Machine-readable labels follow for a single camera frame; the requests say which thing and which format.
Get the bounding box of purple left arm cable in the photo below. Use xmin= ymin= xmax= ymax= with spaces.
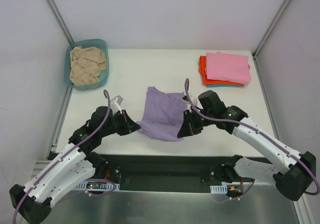
xmin=12 ymin=89 xmax=118 ymax=224

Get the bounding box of teal plastic basket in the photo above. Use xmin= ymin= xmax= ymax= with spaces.
xmin=64 ymin=39 xmax=109 ymax=91

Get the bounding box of left aluminium frame post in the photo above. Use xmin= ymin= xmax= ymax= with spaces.
xmin=45 ymin=0 xmax=74 ymax=45

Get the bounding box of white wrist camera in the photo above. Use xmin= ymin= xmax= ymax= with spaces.
xmin=182 ymin=92 xmax=198 ymax=109
xmin=110 ymin=95 xmax=123 ymax=115

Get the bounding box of right aluminium frame post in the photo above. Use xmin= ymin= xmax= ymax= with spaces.
xmin=252 ymin=0 xmax=293 ymax=60

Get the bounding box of orange folded t-shirt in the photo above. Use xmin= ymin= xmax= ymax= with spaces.
xmin=198 ymin=55 xmax=245 ymax=86

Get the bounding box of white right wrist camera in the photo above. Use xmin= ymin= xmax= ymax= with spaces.
xmin=182 ymin=92 xmax=198 ymax=109

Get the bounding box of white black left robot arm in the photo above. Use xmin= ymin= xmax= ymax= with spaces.
xmin=9 ymin=106 xmax=141 ymax=224

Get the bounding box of aluminium frame post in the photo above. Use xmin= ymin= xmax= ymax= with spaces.
xmin=252 ymin=0 xmax=293 ymax=60
xmin=45 ymin=0 xmax=74 ymax=45

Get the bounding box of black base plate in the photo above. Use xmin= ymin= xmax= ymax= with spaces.
xmin=92 ymin=153 xmax=276 ymax=192

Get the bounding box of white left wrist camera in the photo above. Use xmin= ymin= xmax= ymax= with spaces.
xmin=110 ymin=95 xmax=123 ymax=115

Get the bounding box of purple t-shirt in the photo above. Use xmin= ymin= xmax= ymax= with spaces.
xmin=137 ymin=86 xmax=187 ymax=142

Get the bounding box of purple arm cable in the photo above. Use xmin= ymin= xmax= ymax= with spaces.
xmin=184 ymin=78 xmax=320 ymax=205
xmin=12 ymin=89 xmax=118 ymax=224

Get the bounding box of aluminium front rail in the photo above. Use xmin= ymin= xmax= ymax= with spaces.
xmin=31 ymin=160 xmax=63 ymax=183

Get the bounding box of beige crumpled t-shirt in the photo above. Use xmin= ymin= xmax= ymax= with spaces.
xmin=69 ymin=46 xmax=107 ymax=86

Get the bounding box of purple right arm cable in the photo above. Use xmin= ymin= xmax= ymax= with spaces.
xmin=184 ymin=78 xmax=320 ymax=205

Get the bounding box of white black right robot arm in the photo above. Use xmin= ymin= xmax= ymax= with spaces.
xmin=178 ymin=90 xmax=320 ymax=201

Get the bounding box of pink folded t-shirt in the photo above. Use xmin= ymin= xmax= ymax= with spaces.
xmin=205 ymin=52 xmax=252 ymax=85

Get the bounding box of teal folded t-shirt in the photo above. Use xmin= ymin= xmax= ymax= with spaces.
xmin=206 ymin=84 xmax=244 ymax=88

